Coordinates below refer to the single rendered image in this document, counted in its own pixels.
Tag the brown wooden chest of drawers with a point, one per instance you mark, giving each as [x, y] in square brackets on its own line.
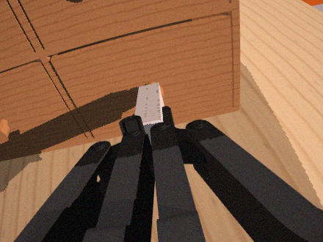
[45, 56]

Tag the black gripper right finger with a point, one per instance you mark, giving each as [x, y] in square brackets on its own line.
[267, 208]

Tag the brown wooden drawer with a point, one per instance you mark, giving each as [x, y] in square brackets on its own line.
[192, 62]
[61, 21]
[14, 42]
[33, 114]

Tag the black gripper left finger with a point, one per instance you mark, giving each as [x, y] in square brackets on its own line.
[126, 214]

